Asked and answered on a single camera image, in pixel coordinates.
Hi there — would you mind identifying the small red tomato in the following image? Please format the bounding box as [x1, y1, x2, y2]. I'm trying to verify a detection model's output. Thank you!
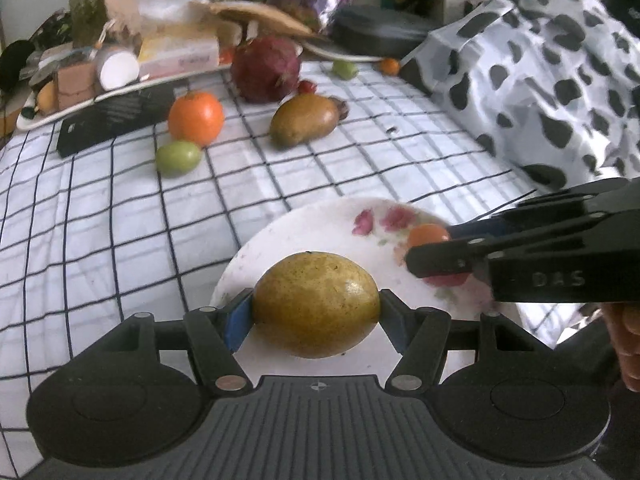
[407, 223, 450, 248]

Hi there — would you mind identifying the yellow-green mango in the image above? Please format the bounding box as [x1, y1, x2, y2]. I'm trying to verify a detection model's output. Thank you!
[252, 252, 381, 359]

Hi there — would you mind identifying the red dragon fruit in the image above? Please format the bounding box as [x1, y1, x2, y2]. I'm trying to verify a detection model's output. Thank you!
[231, 36, 300, 104]

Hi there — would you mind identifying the person's hand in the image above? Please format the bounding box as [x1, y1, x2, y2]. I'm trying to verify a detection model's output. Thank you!
[601, 302, 640, 392]

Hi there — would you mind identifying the white floral plate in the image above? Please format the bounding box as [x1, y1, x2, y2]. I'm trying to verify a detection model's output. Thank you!
[210, 197, 522, 384]

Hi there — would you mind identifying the cow print cloth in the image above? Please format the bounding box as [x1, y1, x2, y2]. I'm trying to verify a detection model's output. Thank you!
[400, 0, 639, 191]

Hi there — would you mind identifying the small kumquat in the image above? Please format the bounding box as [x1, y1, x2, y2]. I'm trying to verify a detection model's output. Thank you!
[378, 58, 401, 76]

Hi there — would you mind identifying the brown-green mango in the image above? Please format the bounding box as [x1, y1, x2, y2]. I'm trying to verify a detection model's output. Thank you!
[268, 93, 349, 148]

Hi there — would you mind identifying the far green jujube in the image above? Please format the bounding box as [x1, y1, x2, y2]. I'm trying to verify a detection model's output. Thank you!
[332, 60, 359, 80]

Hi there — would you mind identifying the orange fruit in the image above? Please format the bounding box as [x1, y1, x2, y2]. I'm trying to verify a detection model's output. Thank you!
[167, 91, 224, 148]

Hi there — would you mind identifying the small red fruit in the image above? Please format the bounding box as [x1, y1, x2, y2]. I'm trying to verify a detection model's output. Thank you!
[297, 79, 317, 94]

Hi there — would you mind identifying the dark grey zip case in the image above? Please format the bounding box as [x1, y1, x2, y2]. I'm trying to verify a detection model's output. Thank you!
[329, 6, 439, 58]

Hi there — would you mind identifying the white oval plate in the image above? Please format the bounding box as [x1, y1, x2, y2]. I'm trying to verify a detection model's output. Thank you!
[299, 38, 382, 63]

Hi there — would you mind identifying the white cylindrical bottle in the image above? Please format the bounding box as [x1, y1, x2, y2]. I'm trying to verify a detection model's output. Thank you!
[94, 47, 140, 91]

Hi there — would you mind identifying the white tray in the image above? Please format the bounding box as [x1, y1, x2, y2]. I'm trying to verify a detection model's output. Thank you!
[15, 63, 231, 131]

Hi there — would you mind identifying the yellow white medicine box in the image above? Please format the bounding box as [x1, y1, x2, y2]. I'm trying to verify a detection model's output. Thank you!
[138, 27, 219, 79]

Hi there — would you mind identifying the brown leather pouch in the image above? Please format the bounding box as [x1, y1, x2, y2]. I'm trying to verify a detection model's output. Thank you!
[54, 61, 96, 110]

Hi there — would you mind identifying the brown paper envelope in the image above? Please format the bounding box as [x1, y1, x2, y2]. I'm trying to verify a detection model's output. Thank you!
[190, 0, 317, 38]

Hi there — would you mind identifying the white plastic bag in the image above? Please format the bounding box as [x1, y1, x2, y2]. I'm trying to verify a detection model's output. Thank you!
[137, 0, 210, 29]

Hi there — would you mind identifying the brown drawstring bag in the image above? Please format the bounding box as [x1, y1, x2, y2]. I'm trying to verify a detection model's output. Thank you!
[101, 0, 142, 52]

